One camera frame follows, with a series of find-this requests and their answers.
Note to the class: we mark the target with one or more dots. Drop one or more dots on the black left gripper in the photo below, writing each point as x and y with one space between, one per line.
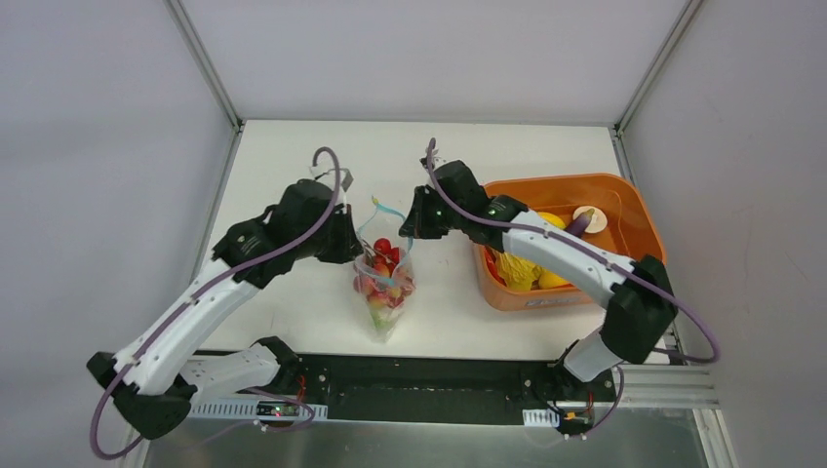
345 234

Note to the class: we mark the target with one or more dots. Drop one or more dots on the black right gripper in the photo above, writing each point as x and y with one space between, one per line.
414 214

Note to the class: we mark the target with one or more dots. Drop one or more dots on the clear zip top bag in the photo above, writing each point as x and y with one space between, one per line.
384 222

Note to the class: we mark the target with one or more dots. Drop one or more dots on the red peach cluster toy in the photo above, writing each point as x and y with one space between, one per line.
384 274

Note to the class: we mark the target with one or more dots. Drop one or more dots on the white cauliflower toy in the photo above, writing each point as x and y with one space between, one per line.
385 319

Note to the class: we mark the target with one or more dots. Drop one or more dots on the dark purple eggplant toy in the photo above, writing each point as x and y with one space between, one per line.
579 225

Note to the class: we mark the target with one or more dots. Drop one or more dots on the white mushroom toy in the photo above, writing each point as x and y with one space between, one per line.
599 221

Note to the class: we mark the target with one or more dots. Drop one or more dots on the orange plastic basket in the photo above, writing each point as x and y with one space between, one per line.
630 230

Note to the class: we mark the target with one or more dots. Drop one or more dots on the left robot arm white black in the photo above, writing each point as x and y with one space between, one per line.
153 383

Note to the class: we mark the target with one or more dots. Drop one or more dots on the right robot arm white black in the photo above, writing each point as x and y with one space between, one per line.
637 310

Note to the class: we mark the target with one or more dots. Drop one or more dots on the yellow napa cabbage toy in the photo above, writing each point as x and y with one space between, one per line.
517 274

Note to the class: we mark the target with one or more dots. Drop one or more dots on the yellow banana toy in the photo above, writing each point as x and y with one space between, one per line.
553 220

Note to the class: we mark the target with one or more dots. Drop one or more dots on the yellow lemon toy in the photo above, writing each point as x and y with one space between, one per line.
548 280

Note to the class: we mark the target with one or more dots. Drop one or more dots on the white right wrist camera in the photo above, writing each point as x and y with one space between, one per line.
436 159

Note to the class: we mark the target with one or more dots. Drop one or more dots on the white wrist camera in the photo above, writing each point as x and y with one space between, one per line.
329 176
436 159

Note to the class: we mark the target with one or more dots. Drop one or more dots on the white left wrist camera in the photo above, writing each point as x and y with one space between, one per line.
329 176

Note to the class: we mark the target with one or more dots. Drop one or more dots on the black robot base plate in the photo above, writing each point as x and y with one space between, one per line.
429 390

